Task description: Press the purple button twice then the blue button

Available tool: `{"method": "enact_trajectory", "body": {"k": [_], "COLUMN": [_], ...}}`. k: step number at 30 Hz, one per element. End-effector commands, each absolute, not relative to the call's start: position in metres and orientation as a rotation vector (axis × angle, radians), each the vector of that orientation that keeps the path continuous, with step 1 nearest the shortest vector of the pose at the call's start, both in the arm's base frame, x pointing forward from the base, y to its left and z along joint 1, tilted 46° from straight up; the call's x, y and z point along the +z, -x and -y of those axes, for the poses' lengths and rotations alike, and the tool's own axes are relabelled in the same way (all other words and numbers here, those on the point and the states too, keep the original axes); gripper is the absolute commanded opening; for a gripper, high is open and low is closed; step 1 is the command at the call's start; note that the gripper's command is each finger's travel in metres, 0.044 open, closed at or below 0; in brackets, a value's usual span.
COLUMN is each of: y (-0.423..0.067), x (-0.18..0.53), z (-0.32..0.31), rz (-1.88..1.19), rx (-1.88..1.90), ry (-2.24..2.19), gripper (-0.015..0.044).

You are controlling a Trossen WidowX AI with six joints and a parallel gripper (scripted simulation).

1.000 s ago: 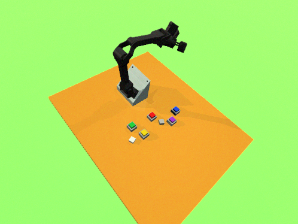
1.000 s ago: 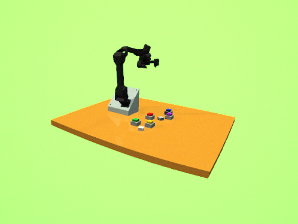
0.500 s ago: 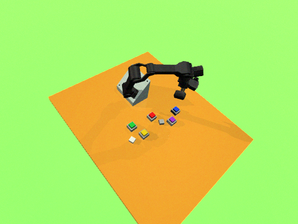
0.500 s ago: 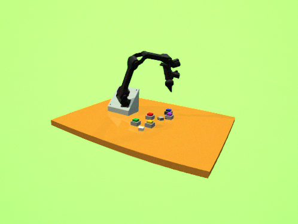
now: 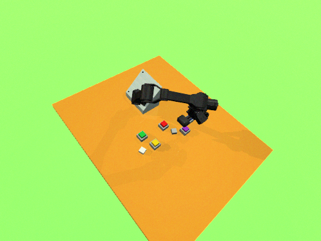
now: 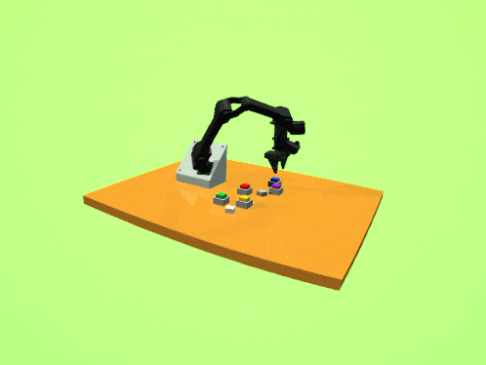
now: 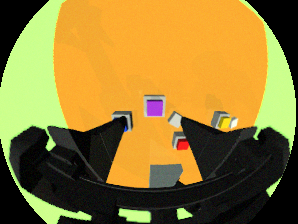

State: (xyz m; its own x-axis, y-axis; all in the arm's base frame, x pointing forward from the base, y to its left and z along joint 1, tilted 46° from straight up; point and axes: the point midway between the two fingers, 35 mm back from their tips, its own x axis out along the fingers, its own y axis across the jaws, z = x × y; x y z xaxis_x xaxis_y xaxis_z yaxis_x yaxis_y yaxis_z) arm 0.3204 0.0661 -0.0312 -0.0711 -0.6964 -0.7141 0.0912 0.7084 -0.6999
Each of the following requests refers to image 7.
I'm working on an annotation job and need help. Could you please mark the blue button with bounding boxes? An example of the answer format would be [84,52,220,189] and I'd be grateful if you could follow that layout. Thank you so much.
[112,111,133,132]

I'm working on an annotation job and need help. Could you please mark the yellow button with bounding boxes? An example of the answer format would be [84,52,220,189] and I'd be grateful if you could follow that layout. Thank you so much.
[210,111,230,129]

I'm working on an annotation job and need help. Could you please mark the purple button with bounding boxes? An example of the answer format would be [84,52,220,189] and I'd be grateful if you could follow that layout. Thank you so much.
[144,95,166,117]

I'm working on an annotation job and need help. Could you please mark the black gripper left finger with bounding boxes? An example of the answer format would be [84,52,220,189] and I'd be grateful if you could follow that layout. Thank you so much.
[48,116,126,183]

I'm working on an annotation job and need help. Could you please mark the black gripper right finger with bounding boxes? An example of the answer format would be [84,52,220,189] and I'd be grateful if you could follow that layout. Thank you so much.
[180,116,258,181]

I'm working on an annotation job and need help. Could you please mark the red button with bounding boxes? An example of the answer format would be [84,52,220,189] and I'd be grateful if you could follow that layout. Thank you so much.
[172,132,189,151]

